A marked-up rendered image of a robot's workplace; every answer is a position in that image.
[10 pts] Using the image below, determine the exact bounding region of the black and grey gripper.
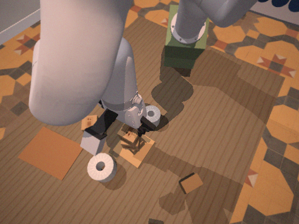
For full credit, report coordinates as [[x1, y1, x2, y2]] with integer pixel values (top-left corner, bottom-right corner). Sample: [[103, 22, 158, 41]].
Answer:
[[99, 94, 156, 137]]

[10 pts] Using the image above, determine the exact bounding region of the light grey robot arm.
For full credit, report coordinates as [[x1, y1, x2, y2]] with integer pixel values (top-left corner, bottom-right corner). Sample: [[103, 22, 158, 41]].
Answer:
[[29, 0, 258, 156]]

